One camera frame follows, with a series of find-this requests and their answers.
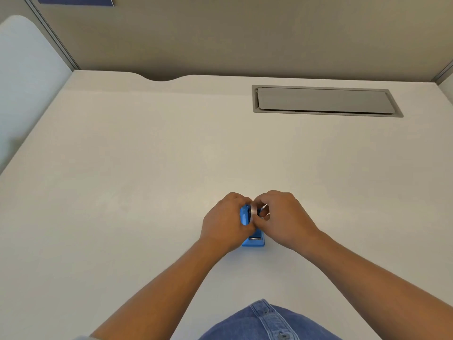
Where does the blue tape dispenser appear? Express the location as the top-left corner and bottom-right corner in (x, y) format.
(239, 204), (265, 248)

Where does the blue denim shirt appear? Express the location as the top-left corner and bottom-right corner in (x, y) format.
(198, 299), (342, 340)

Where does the white side partition panel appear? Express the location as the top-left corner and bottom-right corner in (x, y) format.
(0, 15), (73, 174)

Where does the person's left forearm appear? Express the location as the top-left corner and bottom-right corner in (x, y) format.
(90, 238), (231, 340)

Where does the blue wall sign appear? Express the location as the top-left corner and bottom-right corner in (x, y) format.
(35, 0), (115, 7)

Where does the grey desk cable cover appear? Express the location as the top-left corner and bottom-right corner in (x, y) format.
(252, 85), (404, 118)

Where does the person's right hand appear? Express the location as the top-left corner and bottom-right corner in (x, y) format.
(252, 190), (321, 252)

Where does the person's right forearm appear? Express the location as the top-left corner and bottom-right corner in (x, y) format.
(301, 230), (453, 340)

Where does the person's left hand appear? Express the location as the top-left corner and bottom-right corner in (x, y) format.
(200, 192), (258, 253)

